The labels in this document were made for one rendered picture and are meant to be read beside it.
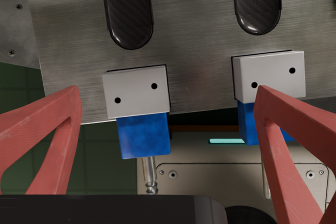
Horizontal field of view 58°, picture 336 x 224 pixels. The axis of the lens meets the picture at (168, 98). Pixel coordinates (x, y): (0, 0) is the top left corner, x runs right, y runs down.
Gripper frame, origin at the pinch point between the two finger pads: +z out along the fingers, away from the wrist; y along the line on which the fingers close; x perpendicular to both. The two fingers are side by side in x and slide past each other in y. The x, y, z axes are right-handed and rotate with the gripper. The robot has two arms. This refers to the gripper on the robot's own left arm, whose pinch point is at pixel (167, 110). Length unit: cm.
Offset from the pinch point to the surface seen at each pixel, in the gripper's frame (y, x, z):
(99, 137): 26, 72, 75
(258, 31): -7.7, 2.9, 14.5
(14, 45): 15.9, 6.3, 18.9
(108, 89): 4.6, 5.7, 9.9
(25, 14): 14.5, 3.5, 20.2
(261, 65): -7.3, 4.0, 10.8
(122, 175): 18, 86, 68
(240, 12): -6.2, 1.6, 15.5
